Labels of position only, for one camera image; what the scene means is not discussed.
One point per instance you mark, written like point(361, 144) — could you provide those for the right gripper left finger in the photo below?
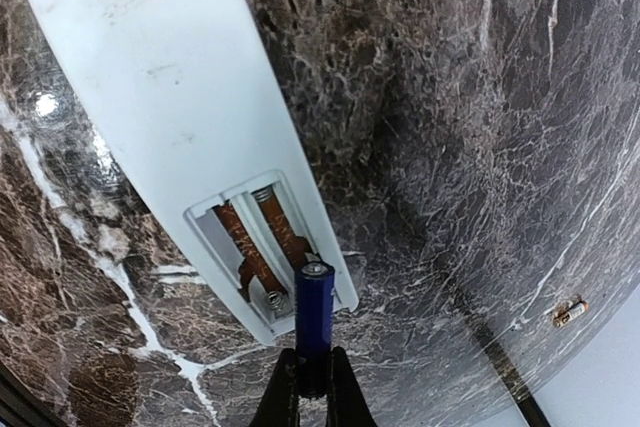
point(279, 404)

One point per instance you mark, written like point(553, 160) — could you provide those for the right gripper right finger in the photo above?
point(346, 405)

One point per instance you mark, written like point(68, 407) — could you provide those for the blue battery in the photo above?
point(314, 284)

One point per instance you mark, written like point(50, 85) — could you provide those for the white remote control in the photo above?
point(183, 94)

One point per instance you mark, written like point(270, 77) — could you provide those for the orange battery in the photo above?
point(570, 313)

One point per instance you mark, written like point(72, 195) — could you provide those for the black front rail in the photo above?
point(20, 408)

